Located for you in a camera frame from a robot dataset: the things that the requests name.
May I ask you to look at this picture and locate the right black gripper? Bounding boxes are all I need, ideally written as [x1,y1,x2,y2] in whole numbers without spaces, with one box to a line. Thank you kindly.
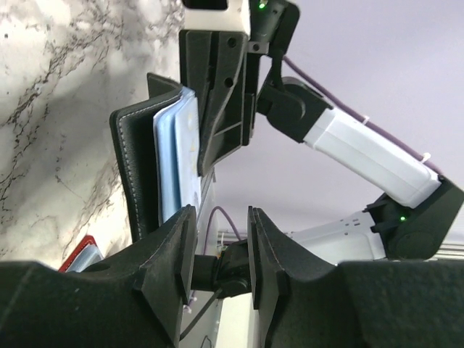
[179,0,300,176]

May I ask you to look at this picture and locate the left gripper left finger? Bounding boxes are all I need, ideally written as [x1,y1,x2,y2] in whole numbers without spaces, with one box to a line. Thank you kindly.
[1,206,196,347]

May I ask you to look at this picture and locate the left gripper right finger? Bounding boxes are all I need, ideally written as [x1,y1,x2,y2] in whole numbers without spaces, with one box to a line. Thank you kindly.
[248,207,463,347]

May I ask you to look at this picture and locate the red card holder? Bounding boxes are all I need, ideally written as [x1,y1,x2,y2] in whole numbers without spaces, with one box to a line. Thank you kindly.
[59,235,104,273]

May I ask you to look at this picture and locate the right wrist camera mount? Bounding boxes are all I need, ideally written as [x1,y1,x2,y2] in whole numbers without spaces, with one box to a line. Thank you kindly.
[184,0,251,36]

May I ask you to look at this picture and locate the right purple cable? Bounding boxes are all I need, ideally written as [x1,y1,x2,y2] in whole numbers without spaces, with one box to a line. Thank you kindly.
[191,54,445,316]

